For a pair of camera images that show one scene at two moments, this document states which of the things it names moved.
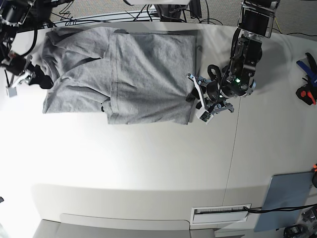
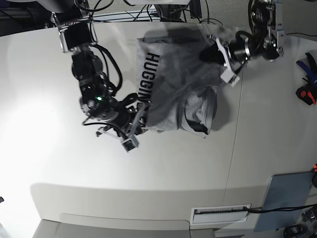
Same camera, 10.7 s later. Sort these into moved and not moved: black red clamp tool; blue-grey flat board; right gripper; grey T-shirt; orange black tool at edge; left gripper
Moved: right gripper; left gripper; grey T-shirt
Not moved: orange black tool at edge; blue-grey flat board; black red clamp tool
